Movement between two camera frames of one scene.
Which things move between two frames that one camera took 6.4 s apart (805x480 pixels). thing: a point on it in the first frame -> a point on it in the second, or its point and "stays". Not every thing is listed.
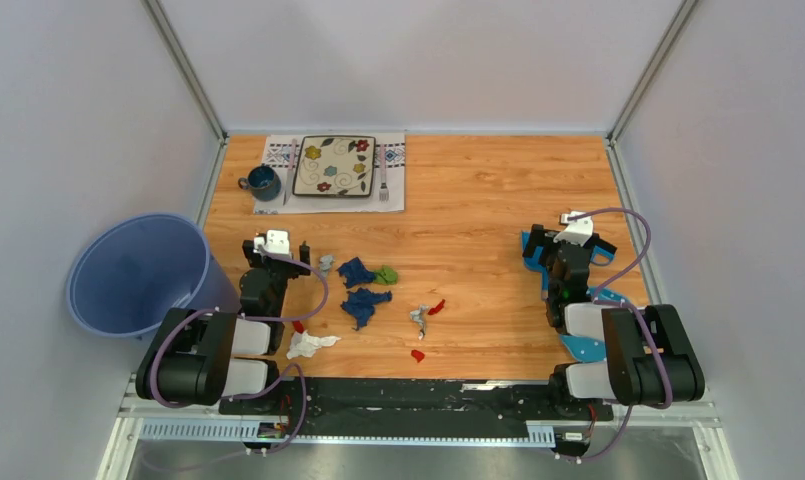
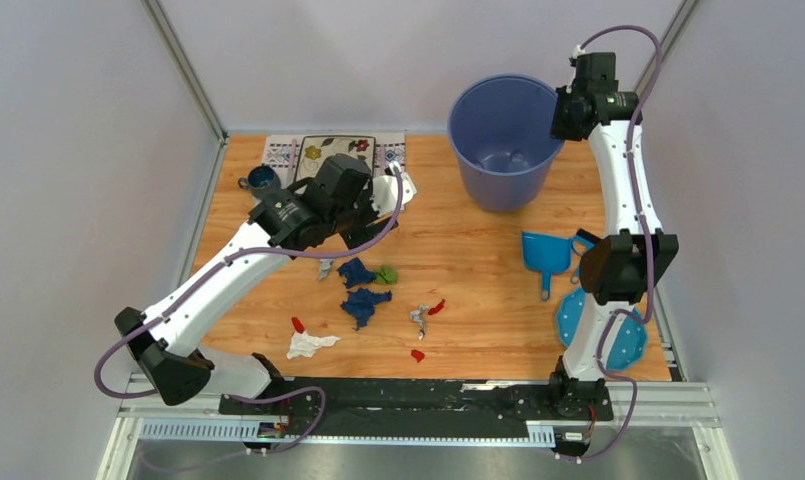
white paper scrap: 304,344 stays
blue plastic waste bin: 130,270 -> 501,127
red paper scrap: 439,306 stays
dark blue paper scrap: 355,272 stays
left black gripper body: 289,269 -> 354,224
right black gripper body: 548,256 -> 562,122
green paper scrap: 386,276 stays
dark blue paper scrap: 361,304 stays
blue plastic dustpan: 531,264 stays
